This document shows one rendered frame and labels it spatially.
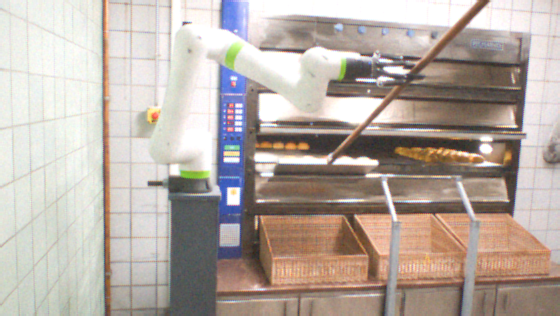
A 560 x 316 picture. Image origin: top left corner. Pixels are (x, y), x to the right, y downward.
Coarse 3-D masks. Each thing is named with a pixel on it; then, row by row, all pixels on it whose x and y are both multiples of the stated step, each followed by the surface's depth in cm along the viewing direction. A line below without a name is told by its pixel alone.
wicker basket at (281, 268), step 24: (264, 216) 307; (288, 216) 310; (312, 216) 313; (336, 216) 316; (264, 240) 290; (288, 240) 308; (312, 240) 311; (336, 240) 314; (264, 264) 288; (288, 264) 266; (312, 264) 268; (336, 264) 271; (360, 264) 274
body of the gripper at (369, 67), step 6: (366, 60) 161; (372, 60) 165; (378, 60) 165; (366, 66) 160; (372, 66) 161; (378, 66) 164; (384, 66) 165; (366, 72) 161; (372, 72) 163; (360, 78) 164; (366, 78) 164; (372, 78) 164; (378, 78) 164
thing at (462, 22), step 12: (480, 0) 129; (468, 12) 135; (456, 24) 141; (444, 36) 147; (456, 36) 144; (432, 48) 154; (420, 60) 161; (420, 72) 165; (408, 84) 174; (396, 96) 183; (384, 108) 194; (372, 120) 205; (360, 132) 218; (348, 144) 232; (336, 156) 249
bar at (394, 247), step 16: (272, 176) 269; (288, 176) 271; (304, 176) 273; (320, 176) 275; (336, 176) 277; (352, 176) 279; (368, 176) 281; (384, 176) 282; (400, 176) 284; (416, 176) 287; (432, 176) 289; (448, 176) 291; (384, 192) 279; (464, 192) 287; (400, 224) 264; (480, 224) 274; (464, 288) 281; (464, 304) 280
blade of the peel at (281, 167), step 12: (276, 168) 263; (288, 168) 264; (300, 168) 265; (312, 168) 266; (324, 168) 267; (336, 168) 269; (348, 168) 270; (360, 168) 271; (372, 168) 272; (276, 180) 286; (288, 180) 287; (300, 180) 289; (312, 180) 290; (324, 180) 291; (336, 180) 292; (348, 180) 294
